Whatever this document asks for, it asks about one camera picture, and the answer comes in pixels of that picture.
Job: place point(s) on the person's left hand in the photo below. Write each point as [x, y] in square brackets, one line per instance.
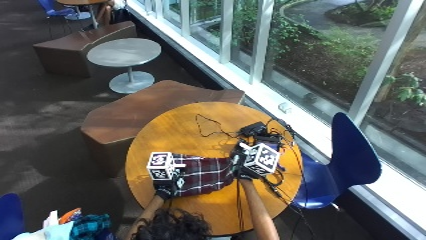
[168, 186]

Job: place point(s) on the person's right hand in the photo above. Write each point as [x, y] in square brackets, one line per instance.
[240, 166]

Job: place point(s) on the red plaid cloth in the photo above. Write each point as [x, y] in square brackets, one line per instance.
[207, 175]

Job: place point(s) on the white marker cube on right glove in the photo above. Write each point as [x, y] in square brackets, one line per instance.
[261, 158]

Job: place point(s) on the white marker cube on glove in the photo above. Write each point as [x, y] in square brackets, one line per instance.
[261, 158]
[160, 166]

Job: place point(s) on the white marker cube on left glove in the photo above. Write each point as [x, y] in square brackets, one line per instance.
[160, 166]

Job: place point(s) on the the person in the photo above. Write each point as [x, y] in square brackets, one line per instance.
[173, 225]

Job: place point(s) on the round wooden table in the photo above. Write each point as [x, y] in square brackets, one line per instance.
[213, 133]
[80, 2]

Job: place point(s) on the black electronics box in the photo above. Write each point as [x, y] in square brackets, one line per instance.
[253, 128]

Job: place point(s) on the brown angular bench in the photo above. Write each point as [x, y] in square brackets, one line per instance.
[75, 46]
[134, 116]

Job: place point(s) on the pile of colourful clothes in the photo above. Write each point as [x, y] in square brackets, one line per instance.
[75, 226]

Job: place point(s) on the blue chair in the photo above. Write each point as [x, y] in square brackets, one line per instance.
[55, 10]
[351, 160]
[10, 216]

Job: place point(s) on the round grey pedestal table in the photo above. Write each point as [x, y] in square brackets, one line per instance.
[124, 53]

